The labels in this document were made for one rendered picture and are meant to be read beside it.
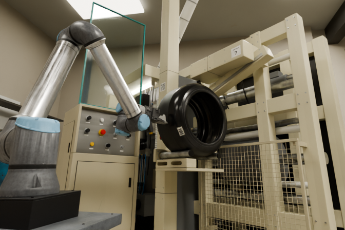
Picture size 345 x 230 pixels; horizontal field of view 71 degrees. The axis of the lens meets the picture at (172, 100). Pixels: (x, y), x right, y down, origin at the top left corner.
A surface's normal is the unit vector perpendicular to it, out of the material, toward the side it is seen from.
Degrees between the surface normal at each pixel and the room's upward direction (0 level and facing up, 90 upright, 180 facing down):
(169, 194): 90
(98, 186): 90
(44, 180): 70
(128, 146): 90
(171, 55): 90
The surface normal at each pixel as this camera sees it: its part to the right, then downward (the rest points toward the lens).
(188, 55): -0.19, -0.29
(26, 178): 0.30, -0.57
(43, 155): 0.75, -0.19
